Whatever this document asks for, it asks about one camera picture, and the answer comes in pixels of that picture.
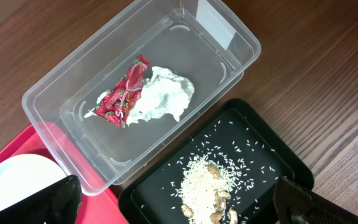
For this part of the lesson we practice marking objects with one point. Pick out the red plastic tray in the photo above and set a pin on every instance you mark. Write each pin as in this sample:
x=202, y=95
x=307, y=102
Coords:
x=100, y=209

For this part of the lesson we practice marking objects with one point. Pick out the black plastic tray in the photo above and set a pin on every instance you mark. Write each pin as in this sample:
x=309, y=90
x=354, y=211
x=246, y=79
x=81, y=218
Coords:
x=289, y=163

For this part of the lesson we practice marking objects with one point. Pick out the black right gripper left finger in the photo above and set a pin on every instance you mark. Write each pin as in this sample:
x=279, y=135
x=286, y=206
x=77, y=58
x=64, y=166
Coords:
x=56, y=204

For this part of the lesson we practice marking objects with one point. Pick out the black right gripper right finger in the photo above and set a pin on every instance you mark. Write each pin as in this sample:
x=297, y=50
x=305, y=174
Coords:
x=296, y=204

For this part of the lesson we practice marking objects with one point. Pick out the clear plastic bin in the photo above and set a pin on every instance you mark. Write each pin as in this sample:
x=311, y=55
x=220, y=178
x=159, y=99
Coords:
x=203, y=41

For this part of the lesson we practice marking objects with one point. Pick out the white napkin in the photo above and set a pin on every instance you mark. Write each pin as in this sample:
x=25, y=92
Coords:
x=163, y=93

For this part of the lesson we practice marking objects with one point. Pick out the red snack wrapper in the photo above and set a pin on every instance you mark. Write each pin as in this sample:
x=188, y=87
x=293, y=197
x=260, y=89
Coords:
x=116, y=104

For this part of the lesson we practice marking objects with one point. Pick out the light blue plate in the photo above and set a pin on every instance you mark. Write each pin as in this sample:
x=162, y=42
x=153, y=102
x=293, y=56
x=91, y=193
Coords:
x=24, y=175

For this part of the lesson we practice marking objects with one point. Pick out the pile of rice and scraps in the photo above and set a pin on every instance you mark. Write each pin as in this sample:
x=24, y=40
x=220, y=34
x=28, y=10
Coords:
x=220, y=176

